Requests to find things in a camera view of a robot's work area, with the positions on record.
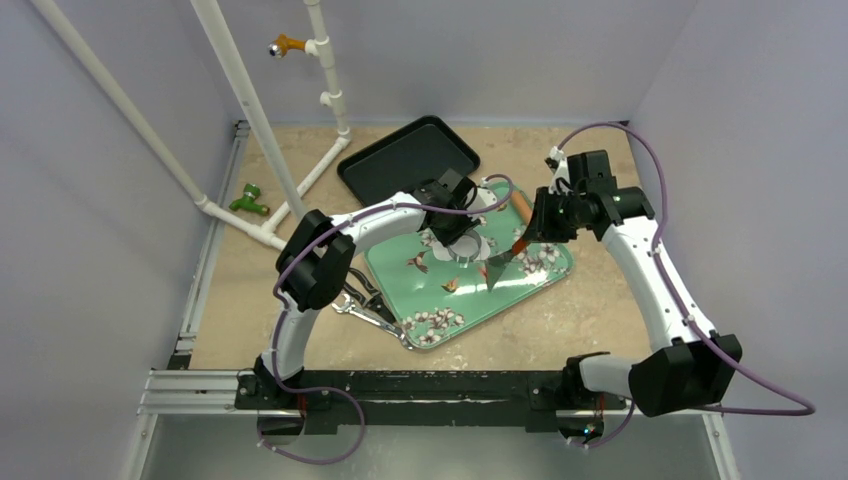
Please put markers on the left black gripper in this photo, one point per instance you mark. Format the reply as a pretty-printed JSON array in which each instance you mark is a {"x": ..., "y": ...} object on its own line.
[{"x": 466, "y": 223}]

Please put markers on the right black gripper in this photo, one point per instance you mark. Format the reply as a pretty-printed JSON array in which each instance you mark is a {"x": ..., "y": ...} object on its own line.
[{"x": 540, "y": 221}]

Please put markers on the white dough ball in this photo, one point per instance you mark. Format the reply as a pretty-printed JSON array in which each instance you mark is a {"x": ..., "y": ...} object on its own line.
[{"x": 466, "y": 250}]

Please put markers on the metal scraper wooden handle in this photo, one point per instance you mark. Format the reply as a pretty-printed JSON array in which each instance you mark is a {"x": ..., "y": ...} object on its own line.
[{"x": 496, "y": 265}]

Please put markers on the green floral tray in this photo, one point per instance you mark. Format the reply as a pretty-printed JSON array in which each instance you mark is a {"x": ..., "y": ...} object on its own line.
[{"x": 434, "y": 301}]

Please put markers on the black plastic tray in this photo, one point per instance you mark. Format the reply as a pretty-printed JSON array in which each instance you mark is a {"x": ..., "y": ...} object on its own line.
[{"x": 421, "y": 150}]

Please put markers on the wooden dough roller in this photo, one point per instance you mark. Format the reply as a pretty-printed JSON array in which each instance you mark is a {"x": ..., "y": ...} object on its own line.
[{"x": 521, "y": 206}]

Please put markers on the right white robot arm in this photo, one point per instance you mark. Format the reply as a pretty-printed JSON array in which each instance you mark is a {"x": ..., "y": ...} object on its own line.
[{"x": 690, "y": 364}]

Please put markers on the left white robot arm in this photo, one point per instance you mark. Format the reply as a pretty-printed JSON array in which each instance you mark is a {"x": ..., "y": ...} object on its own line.
[{"x": 314, "y": 264}]

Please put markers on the silver open-end wrench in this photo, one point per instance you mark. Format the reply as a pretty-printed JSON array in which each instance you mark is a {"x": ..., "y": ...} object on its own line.
[{"x": 350, "y": 307}]

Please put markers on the green plastic faucet tap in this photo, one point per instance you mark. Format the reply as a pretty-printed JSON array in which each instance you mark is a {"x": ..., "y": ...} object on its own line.
[{"x": 249, "y": 201}]

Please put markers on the orange faucet tap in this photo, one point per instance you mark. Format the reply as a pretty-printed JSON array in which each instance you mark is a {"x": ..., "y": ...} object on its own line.
[{"x": 282, "y": 45}]

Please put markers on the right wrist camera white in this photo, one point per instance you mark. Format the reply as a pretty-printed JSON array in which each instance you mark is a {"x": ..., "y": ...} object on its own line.
[{"x": 557, "y": 164}]

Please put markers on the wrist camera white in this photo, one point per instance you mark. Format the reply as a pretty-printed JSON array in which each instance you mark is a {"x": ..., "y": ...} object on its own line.
[
  {"x": 557, "y": 164},
  {"x": 483, "y": 196}
]

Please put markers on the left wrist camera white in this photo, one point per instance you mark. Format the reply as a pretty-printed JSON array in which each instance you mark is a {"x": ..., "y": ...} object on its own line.
[{"x": 483, "y": 196}]

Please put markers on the black handled pliers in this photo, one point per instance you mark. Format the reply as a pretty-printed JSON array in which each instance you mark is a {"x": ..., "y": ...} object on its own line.
[{"x": 369, "y": 297}]

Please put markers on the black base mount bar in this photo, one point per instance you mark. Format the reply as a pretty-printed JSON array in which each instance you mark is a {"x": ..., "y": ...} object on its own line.
[{"x": 538, "y": 401}]

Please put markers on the aluminium rail frame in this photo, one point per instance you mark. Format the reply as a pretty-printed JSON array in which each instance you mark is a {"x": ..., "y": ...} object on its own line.
[{"x": 223, "y": 322}]

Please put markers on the white PVC pipe frame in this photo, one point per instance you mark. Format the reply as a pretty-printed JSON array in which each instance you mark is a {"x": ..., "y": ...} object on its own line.
[{"x": 228, "y": 56}]

